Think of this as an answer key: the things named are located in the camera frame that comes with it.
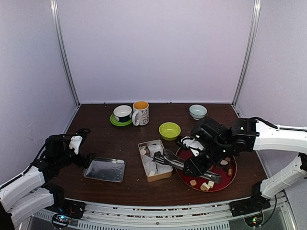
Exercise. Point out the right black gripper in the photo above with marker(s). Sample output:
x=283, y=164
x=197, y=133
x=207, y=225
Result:
x=197, y=169

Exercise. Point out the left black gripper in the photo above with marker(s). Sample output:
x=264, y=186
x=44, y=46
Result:
x=87, y=160

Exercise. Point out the tan cube chocolate front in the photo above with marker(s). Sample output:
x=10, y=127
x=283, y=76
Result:
x=193, y=183

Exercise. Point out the metal tongs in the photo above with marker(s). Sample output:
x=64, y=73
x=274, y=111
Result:
x=167, y=157

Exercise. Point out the beige rectangular tin box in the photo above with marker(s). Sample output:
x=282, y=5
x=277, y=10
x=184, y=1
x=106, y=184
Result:
x=145, y=145

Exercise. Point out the bear print tin lid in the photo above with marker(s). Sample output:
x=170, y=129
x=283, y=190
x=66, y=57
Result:
x=106, y=169

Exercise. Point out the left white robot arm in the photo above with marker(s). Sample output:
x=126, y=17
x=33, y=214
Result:
x=32, y=190

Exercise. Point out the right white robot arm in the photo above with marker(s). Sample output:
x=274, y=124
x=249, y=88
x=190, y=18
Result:
x=210, y=142

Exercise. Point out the cream cube chocolate front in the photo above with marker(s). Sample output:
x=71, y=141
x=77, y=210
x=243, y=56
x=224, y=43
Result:
x=211, y=184

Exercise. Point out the beige chocolate piece front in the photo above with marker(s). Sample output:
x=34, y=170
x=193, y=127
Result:
x=205, y=187

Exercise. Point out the white oval chocolate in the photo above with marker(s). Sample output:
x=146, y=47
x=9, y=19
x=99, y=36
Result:
x=223, y=162

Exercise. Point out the red round lacquer tray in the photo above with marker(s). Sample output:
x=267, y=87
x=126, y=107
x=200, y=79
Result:
x=218, y=169

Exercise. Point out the white paper cup liner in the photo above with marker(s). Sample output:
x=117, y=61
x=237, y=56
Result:
x=150, y=166
x=155, y=148
x=146, y=159
x=161, y=169

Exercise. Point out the lime green bowl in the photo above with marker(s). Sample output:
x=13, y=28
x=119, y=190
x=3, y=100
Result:
x=169, y=131

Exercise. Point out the pale blue ceramic bowl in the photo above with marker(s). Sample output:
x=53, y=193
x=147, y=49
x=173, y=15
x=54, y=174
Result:
x=197, y=111

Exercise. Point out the navy white cup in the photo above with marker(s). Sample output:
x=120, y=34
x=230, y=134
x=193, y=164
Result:
x=122, y=113

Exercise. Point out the white patterned mug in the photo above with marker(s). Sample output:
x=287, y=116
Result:
x=140, y=116

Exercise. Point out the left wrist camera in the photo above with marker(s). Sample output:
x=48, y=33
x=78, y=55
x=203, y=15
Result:
x=75, y=144

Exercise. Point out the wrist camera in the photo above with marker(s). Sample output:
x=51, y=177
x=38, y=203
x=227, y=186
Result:
x=188, y=142
x=75, y=144

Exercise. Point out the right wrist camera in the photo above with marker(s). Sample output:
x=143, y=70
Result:
x=188, y=142

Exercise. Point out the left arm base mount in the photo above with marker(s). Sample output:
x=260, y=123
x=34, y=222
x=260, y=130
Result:
x=62, y=205

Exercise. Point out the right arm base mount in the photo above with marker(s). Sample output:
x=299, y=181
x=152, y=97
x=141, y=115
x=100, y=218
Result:
x=250, y=205

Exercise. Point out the right aluminium frame post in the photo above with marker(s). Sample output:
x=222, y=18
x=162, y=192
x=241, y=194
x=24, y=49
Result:
x=248, y=53

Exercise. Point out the aluminium frame post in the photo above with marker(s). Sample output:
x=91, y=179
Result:
x=248, y=53
x=62, y=50

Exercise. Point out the left aluminium frame post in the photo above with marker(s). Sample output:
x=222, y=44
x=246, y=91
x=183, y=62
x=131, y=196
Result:
x=62, y=50

